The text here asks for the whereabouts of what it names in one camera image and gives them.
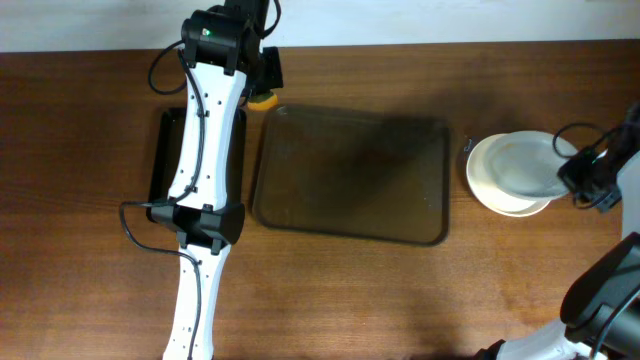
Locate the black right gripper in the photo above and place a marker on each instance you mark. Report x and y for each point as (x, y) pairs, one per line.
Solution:
(578, 175)

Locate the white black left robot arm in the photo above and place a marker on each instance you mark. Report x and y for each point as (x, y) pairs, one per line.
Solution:
(225, 67)

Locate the white plate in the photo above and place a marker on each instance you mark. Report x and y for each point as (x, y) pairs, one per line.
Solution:
(525, 165)

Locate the orange green scrub sponge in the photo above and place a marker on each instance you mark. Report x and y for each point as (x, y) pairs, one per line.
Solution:
(262, 102)

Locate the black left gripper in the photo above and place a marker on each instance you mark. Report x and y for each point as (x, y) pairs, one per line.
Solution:
(271, 68)

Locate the dark brown serving tray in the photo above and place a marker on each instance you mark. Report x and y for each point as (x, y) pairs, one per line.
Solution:
(339, 172)

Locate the black water basin tray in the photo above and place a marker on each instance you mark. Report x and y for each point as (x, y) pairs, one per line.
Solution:
(168, 151)

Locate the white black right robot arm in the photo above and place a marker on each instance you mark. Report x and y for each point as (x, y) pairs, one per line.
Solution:
(599, 316)

